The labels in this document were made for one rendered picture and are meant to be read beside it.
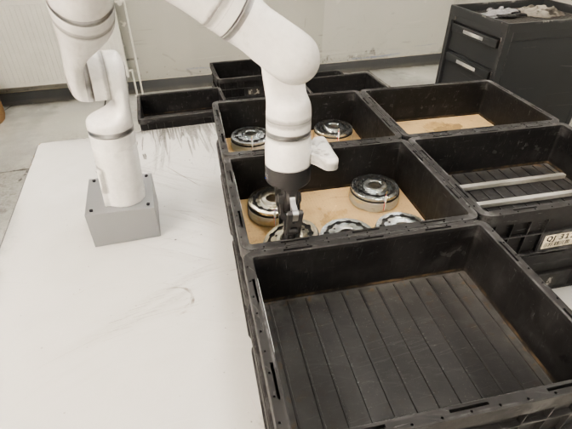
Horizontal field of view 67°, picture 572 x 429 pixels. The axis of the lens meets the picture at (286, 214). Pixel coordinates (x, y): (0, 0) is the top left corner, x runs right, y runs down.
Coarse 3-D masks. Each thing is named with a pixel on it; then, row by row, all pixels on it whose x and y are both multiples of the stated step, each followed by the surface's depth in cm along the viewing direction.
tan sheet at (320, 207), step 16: (304, 192) 95; (320, 192) 95; (336, 192) 95; (400, 192) 95; (304, 208) 90; (320, 208) 90; (336, 208) 90; (352, 208) 90; (400, 208) 90; (256, 224) 86; (320, 224) 86; (368, 224) 86; (256, 240) 82
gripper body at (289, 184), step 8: (272, 176) 68; (280, 176) 68; (288, 176) 67; (296, 176) 68; (304, 176) 69; (272, 184) 69; (280, 184) 68; (288, 184) 68; (296, 184) 68; (304, 184) 69; (280, 192) 74; (288, 192) 69; (296, 192) 69; (288, 200) 69; (296, 200) 70; (288, 208) 71
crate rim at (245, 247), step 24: (360, 144) 92; (384, 144) 93; (408, 144) 92; (432, 168) 84; (456, 192) 77; (240, 216) 74; (456, 216) 71; (240, 240) 66; (288, 240) 66; (312, 240) 66
